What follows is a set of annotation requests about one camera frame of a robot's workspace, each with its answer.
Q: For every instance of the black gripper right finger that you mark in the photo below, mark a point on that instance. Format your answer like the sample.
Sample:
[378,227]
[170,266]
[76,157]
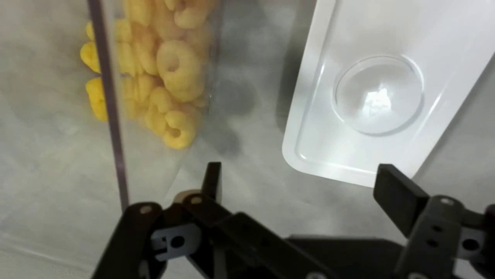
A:
[438,229]

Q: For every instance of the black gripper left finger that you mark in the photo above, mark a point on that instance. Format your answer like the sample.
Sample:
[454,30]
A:
[195,227]

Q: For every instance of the white rectangular container lid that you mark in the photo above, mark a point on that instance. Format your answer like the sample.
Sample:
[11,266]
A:
[381,81]

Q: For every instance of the clear plastic food container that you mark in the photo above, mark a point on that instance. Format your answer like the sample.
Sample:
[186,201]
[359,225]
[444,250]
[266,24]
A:
[153,64]

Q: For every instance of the yellow cereal rings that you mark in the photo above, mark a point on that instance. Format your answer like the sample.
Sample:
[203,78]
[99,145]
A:
[160,72]

